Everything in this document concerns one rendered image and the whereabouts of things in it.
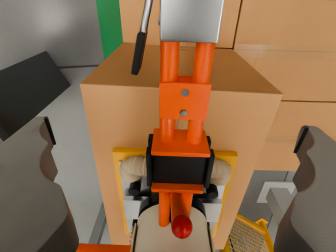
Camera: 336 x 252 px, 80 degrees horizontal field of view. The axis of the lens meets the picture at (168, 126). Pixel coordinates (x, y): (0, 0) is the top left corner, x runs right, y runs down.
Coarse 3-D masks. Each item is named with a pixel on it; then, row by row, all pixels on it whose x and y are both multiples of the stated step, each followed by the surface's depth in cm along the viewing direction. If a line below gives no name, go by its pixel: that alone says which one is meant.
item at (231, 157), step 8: (216, 152) 47; (224, 152) 47; (232, 152) 47; (232, 160) 47; (232, 168) 48; (208, 192) 48; (216, 192) 48; (224, 192) 53; (224, 200) 54; (208, 224) 56; (216, 224) 60
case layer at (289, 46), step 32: (128, 0) 66; (256, 0) 65; (288, 0) 65; (320, 0) 65; (128, 32) 71; (224, 32) 70; (256, 32) 70; (288, 32) 70; (320, 32) 70; (256, 64) 76; (288, 64) 76; (320, 64) 76; (288, 96) 83; (320, 96) 82; (288, 128) 91; (320, 128) 91; (288, 160) 101
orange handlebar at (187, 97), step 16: (160, 48) 23; (176, 48) 22; (208, 48) 22; (160, 64) 24; (176, 64) 23; (208, 64) 23; (160, 80) 25; (176, 80) 25; (192, 80) 25; (208, 80) 24; (160, 96) 25; (176, 96) 25; (192, 96) 25; (208, 96) 25; (160, 112) 26; (176, 112) 26; (192, 112) 26; (160, 128) 28; (192, 128) 28; (160, 192) 35; (160, 208) 38; (160, 224) 40
